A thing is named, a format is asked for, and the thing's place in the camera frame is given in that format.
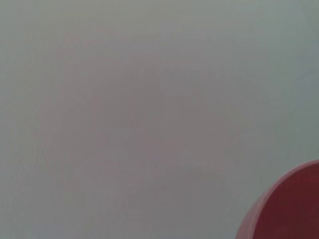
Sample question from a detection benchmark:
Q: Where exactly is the pink plastic bowl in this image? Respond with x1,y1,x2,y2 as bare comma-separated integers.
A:
235,159,319,239

